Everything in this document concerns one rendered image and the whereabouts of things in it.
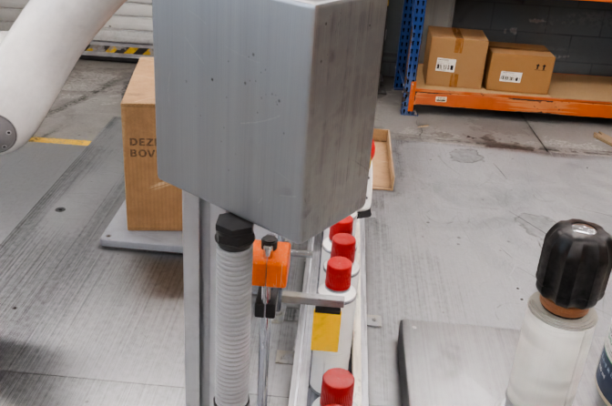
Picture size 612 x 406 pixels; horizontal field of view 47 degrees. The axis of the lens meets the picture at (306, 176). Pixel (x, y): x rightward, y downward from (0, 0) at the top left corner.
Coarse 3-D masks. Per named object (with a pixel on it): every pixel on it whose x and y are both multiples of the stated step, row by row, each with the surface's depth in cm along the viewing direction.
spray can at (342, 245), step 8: (336, 240) 96; (344, 240) 96; (352, 240) 96; (336, 248) 96; (344, 248) 95; (352, 248) 96; (336, 256) 96; (344, 256) 96; (352, 256) 96; (352, 264) 97; (352, 272) 97; (352, 280) 97; (352, 328) 102
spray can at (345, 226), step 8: (336, 224) 101; (344, 224) 100; (352, 224) 102; (336, 232) 101; (344, 232) 101; (328, 240) 103; (328, 248) 102; (328, 256) 102; (320, 272) 105; (320, 280) 106
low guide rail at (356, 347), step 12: (360, 252) 126; (360, 264) 122; (360, 276) 119; (360, 288) 116; (360, 300) 113; (360, 312) 110; (360, 324) 107; (360, 336) 104; (360, 348) 102; (360, 360) 99; (360, 372) 97; (360, 384) 95; (360, 396) 93
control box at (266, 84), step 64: (192, 0) 54; (256, 0) 50; (320, 0) 48; (384, 0) 53; (192, 64) 56; (256, 64) 52; (320, 64) 49; (192, 128) 59; (256, 128) 54; (320, 128) 52; (192, 192) 61; (256, 192) 56; (320, 192) 55
